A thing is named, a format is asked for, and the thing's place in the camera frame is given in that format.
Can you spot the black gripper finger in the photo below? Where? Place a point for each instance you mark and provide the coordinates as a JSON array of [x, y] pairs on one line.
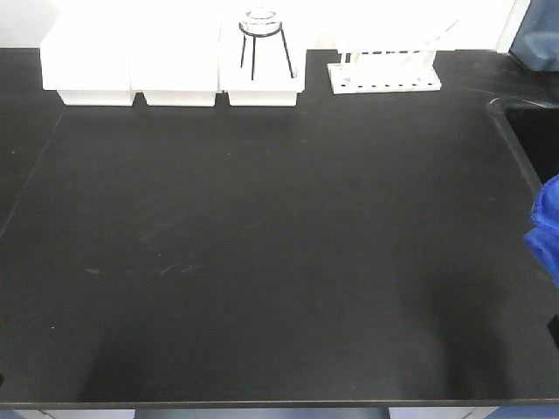
[[553, 328]]

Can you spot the clear glass dish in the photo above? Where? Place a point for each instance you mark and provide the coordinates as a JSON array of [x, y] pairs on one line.
[[260, 17]]

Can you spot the middle white plastic box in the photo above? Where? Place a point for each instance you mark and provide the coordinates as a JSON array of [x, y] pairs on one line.
[[174, 62]]

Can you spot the blue microfiber cloth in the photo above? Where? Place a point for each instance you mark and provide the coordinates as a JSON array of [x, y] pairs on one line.
[[542, 240]]

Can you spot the blue bin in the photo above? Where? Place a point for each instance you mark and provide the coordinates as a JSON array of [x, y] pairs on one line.
[[536, 42]]

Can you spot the left white plastic box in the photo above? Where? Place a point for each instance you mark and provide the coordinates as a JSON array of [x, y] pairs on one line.
[[87, 62]]

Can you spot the black lab sink basin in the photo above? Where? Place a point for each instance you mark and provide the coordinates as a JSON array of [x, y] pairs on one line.
[[530, 129]]

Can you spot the right white plastic box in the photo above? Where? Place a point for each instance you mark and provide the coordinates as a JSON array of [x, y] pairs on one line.
[[269, 92]]

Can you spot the white plastic box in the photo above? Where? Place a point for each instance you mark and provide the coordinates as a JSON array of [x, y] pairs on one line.
[[87, 62], [174, 62], [269, 92]]

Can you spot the white test tube rack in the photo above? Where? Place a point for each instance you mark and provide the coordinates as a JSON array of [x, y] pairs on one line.
[[388, 57]]

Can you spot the black wire tripod stand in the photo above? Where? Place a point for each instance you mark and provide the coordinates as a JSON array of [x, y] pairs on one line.
[[265, 50]]

